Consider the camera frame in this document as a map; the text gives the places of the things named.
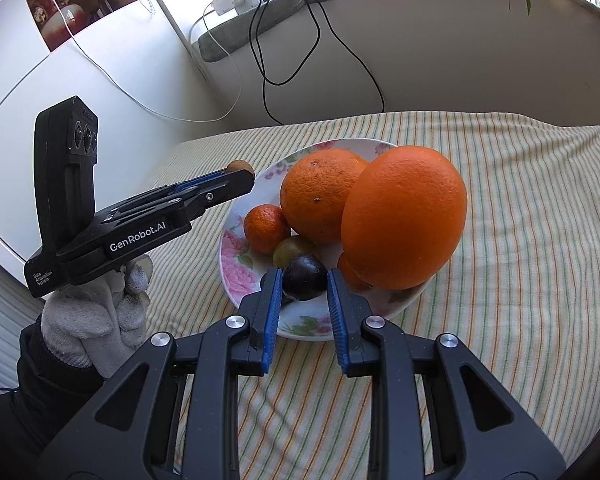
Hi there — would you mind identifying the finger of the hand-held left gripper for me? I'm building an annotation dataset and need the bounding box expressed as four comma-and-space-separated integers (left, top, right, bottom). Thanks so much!
172, 171, 234, 195
180, 169, 257, 221

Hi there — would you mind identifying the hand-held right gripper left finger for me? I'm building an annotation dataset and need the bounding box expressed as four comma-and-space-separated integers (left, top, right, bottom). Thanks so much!
39, 267, 284, 480

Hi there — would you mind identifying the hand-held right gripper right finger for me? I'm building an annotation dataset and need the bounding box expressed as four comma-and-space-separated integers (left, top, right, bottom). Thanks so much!
327, 268, 567, 480

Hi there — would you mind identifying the small tangerine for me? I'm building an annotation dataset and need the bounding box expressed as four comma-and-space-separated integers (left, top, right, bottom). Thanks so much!
336, 251, 374, 291
243, 204, 292, 254

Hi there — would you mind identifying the dark purple plum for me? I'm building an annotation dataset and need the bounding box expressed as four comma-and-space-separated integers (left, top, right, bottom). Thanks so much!
282, 254, 329, 302

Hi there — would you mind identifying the floral white plate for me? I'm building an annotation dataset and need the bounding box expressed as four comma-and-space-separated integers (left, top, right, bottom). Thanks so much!
219, 138, 433, 342

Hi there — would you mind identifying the green round fruit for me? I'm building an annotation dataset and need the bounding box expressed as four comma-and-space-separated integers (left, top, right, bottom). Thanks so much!
272, 236, 319, 269

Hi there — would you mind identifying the large orange with stem mark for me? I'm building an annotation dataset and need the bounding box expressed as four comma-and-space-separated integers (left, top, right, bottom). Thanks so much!
280, 148, 372, 245

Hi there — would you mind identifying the large smooth orange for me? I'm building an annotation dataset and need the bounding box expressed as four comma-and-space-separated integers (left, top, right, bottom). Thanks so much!
340, 145, 468, 291

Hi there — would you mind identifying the person's left forearm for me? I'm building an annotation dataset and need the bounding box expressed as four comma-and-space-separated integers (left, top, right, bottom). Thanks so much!
10, 312, 108, 461

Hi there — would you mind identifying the person's left hand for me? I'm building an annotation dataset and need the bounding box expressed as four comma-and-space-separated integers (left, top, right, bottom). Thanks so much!
40, 259, 154, 379

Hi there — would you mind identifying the white cabinet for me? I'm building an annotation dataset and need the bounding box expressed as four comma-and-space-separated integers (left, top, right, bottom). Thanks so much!
0, 0, 216, 266

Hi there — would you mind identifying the striped cloth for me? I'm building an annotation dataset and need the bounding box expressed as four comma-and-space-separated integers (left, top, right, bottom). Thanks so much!
145, 110, 600, 480

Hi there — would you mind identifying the white power strip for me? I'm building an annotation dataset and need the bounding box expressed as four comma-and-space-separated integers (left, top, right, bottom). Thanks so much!
212, 0, 262, 17

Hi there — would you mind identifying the red white ceramic jar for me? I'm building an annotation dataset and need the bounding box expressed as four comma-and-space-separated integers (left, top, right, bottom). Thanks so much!
30, 0, 90, 47

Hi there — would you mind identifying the black cable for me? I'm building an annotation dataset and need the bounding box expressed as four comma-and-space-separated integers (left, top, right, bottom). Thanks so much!
249, 0, 386, 126

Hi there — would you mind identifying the white cable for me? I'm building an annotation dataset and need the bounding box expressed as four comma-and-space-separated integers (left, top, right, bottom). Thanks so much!
29, 0, 243, 122

